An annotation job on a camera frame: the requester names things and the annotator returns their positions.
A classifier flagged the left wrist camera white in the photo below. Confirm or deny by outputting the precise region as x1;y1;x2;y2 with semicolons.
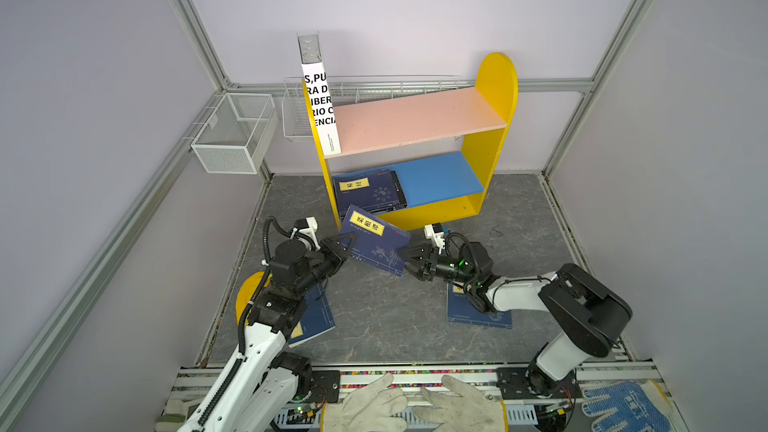
290;216;319;251

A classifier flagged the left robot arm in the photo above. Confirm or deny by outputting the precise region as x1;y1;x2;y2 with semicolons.
180;216;357;431

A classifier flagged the white work glove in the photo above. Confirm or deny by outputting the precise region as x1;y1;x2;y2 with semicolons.
413;375;509;432
320;373;408;432

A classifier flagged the white book black lettering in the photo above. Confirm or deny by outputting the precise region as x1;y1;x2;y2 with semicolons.
297;34;342;157

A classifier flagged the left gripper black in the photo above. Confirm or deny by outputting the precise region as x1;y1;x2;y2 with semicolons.
295;232;356;297

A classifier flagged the grey green glove far left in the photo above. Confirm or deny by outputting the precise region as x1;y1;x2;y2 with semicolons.
154;398;202;432

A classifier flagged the yellow pink blue bookshelf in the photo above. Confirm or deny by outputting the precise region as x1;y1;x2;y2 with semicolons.
334;53;519;230

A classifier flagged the blue dotted glove right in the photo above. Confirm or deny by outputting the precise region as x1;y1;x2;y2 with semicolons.
581;380;672;432

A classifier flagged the black book antler cover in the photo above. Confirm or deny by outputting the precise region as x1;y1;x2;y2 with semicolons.
341;170;409;218

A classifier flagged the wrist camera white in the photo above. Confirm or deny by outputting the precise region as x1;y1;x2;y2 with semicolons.
423;223;446;254
290;216;319;251

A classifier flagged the white mesh box basket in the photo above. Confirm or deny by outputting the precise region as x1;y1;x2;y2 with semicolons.
192;93;278;175

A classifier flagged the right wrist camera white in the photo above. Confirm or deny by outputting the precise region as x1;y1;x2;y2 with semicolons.
423;223;446;254

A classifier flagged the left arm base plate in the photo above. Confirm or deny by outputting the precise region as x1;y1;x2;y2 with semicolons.
291;369;341;404

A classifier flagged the white work glove centre left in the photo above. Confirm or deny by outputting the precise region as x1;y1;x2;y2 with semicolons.
320;373;408;432

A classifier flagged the white wire rack basket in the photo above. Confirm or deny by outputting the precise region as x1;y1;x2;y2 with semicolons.
281;76;474;141

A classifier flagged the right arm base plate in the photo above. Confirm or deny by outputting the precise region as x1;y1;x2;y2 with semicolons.
496;366;582;400

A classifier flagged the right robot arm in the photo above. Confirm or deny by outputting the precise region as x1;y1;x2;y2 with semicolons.
398;232;633;398

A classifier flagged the white work glove centre right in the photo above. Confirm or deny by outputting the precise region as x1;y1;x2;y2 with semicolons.
413;375;509;432

